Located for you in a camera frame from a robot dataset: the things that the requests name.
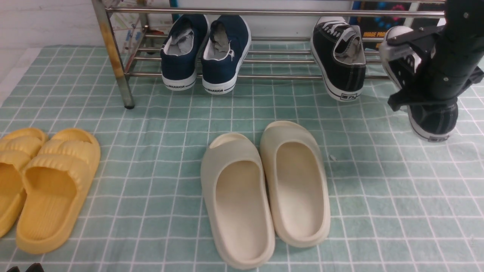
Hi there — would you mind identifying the black canvas sneaker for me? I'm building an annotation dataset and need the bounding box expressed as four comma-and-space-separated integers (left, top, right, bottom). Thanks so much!
379, 26, 459, 142
310, 17, 366, 102

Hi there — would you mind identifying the navy canvas sneaker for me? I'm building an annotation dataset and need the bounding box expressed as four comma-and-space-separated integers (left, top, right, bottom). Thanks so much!
160, 14, 209, 91
201, 14, 252, 95

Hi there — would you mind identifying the right navy canvas sneaker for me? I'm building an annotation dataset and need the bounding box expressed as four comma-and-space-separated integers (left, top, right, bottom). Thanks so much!
201, 14, 252, 95

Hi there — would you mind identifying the black object at bottom edge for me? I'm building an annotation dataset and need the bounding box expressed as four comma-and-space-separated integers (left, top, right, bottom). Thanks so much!
6, 263, 42, 272

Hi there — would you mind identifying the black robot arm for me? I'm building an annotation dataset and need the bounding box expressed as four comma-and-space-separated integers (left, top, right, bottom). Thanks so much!
380, 0, 484, 111

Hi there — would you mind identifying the left navy canvas sneaker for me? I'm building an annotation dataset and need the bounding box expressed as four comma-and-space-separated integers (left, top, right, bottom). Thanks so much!
160, 14, 209, 91

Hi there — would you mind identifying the left cream slipper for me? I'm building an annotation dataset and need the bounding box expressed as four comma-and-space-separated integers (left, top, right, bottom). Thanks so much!
200, 133, 275, 270

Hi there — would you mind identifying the colourful printed paper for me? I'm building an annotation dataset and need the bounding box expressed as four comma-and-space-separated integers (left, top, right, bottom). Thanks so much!
103, 0, 179, 53

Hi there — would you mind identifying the cream slipper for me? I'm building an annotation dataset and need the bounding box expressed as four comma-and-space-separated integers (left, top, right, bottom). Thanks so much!
260, 121, 331, 248
200, 133, 275, 270

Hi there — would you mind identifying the yellow slipper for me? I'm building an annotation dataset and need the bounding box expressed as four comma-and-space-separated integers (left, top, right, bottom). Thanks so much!
0, 127, 48, 236
16, 128, 101, 254

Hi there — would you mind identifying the green checkered cloth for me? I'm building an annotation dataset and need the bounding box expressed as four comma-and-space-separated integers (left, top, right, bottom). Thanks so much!
1, 46, 483, 272

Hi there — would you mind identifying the steel shoe rack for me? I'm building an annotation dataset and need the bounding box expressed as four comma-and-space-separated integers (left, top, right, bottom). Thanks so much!
92, 0, 443, 110

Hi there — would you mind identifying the right yellow slipper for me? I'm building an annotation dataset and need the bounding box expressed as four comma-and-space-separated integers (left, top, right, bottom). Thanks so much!
16, 128, 101, 254

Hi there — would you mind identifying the left yellow slipper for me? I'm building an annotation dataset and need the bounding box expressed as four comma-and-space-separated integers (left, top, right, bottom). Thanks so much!
0, 127, 48, 236

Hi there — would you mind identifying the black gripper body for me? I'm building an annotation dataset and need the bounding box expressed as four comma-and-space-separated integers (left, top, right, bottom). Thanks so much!
386, 26, 484, 112

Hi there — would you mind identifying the right cream slipper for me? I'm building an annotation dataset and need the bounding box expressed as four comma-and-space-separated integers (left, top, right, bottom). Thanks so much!
260, 121, 331, 248

